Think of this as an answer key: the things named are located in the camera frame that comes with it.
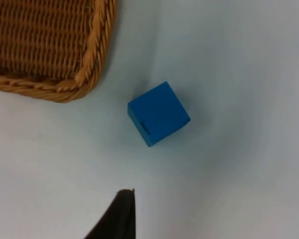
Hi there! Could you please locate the blue cube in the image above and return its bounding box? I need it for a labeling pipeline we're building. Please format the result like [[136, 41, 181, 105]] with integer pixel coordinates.
[[127, 80, 191, 148]]

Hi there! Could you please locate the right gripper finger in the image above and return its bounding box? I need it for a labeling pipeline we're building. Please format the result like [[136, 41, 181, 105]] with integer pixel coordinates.
[[84, 188, 137, 239]]

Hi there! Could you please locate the pale brown wicker basket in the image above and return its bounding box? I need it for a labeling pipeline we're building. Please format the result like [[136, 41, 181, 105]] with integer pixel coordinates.
[[0, 0, 118, 104]]

